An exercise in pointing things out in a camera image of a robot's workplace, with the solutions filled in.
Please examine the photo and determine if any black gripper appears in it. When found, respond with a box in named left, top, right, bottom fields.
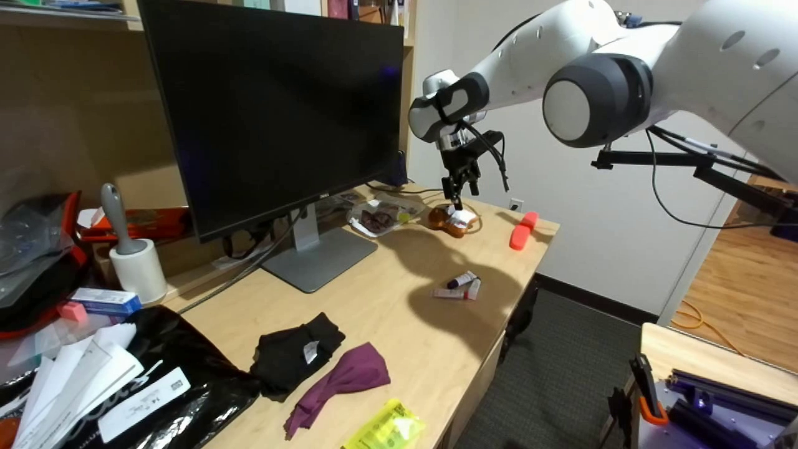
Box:
left=437, top=123, right=507, bottom=212

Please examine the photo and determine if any brown white stuffed toy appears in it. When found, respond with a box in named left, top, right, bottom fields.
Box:
left=426, top=201, right=485, bottom=241

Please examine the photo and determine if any black computer monitor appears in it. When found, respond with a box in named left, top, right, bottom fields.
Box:
left=136, top=0, right=406, bottom=246

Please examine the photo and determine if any orange-red plastic object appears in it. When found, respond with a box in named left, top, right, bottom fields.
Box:
left=507, top=211, right=541, bottom=252

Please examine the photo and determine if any clear snack bag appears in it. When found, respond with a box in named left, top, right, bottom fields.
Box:
left=346, top=198, right=417, bottom=241

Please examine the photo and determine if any grey monitor stand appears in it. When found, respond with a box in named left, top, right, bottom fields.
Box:
left=259, top=202, right=382, bottom=297

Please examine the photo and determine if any purple cloth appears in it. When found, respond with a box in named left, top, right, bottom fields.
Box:
left=281, top=342, right=395, bottom=441

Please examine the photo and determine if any black cloth with tag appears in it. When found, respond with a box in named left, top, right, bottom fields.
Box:
left=246, top=313, right=350, bottom=401

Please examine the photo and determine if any yellow-green plastic packet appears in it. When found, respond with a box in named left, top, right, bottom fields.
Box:
left=340, top=396, right=429, bottom=449

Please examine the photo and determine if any wooden side table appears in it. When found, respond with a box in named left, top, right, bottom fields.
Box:
left=628, top=323, right=798, bottom=449

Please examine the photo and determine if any red cardboard box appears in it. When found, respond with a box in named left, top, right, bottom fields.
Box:
left=76, top=206, right=195, bottom=247

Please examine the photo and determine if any black plastic bag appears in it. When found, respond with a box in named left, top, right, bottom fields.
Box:
left=77, top=305, right=265, bottom=449

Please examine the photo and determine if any white lint roller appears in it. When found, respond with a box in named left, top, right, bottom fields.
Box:
left=97, top=183, right=169, bottom=307

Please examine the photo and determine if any blue white box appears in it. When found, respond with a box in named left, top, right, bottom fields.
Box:
left=69, top=284, right=144, bottom=319

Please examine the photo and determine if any white printed label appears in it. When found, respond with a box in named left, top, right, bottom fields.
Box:
left=94, top=365, right=195, bottom=446

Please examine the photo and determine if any pink eraser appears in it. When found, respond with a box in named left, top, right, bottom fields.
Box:
left=58, top=299, right=92, bottom=327

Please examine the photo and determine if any black bag with red trim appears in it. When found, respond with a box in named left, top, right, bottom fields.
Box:
left=0, top=192, right=87, bottom=332

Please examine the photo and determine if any white paper stack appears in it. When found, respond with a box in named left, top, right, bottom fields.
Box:
left=10, top=323, right=147, bottom=449

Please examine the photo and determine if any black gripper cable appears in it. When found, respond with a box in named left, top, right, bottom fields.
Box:
left=476, top=128, right=512, bottom=194

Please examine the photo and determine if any black camera cable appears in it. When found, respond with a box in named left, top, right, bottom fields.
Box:
left=644, top=126, right=755, bottom=232

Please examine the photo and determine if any black monitor cable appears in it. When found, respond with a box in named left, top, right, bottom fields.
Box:
left=174, top=222, right=295, bottom=317

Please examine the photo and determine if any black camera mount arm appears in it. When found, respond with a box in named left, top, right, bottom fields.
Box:
left=591, top=123, right=798, bottom=246

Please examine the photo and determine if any orange floor cable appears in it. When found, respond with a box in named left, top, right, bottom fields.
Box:
left=673, top=299, right=753, bottom=358

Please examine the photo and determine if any black clamp orange handle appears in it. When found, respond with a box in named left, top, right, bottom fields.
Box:
left=627, top=355, right=673, bottom=429

